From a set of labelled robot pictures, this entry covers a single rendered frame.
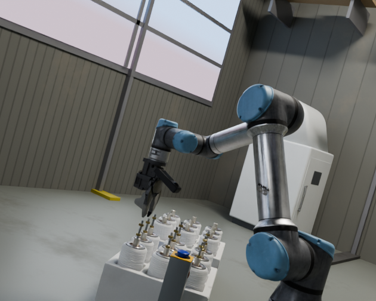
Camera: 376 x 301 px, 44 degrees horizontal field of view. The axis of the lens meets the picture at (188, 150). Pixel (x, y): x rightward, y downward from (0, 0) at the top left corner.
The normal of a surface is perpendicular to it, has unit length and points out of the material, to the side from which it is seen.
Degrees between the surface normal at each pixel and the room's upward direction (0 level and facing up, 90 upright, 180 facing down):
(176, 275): 90
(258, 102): 84
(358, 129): 90
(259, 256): 97
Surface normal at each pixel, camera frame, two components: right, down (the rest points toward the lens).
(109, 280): -0.14, 0.00
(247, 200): -0.61, -0.14
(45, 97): 0.78, 0.25
